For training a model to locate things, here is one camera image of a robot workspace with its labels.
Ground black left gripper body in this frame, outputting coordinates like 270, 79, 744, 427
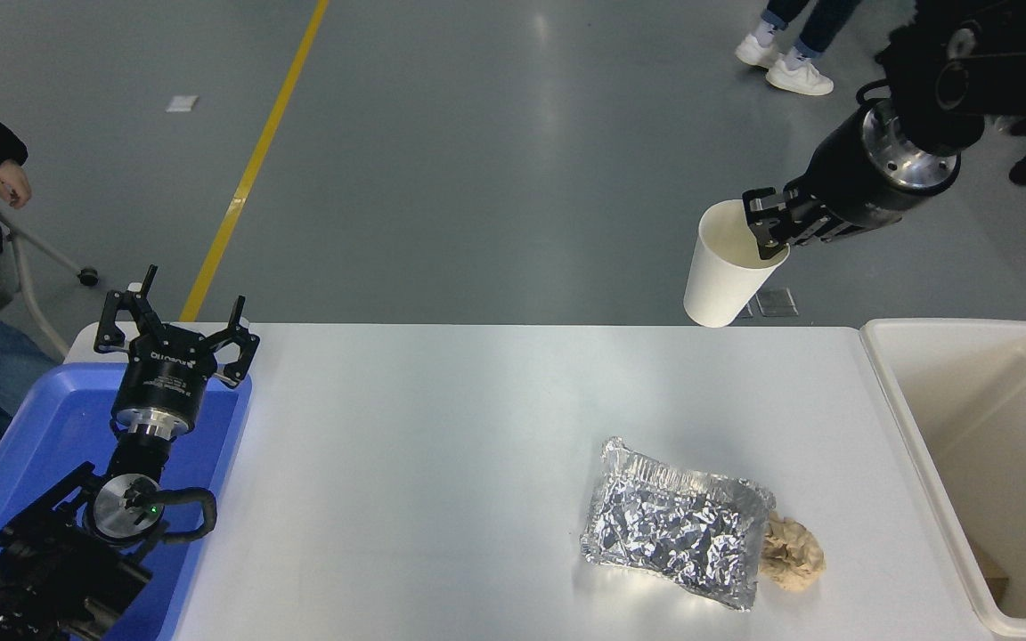
112, 325, 219, 421

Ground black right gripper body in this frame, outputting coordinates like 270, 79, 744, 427
784, 107, 916, 243

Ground blue plastic tray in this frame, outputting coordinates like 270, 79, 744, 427
0, 361, 254, 641

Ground crumpled tan paper ball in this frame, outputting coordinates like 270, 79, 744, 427
760, 510, 827, 592

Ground white paper cup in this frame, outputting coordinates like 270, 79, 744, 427
683, 199, 790, 329

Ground crumpled foil tray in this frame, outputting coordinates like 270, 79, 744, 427
580, 436, 777, 612

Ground standing person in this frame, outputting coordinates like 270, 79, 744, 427
735, 0, 862, 97

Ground person's hand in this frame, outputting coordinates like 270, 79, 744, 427
0, 160, 34, 210

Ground large pale bin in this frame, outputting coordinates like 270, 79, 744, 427
860, 318, 1026, 640

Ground white wheeled chair frame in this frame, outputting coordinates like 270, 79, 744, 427
0, 153, 101, 357

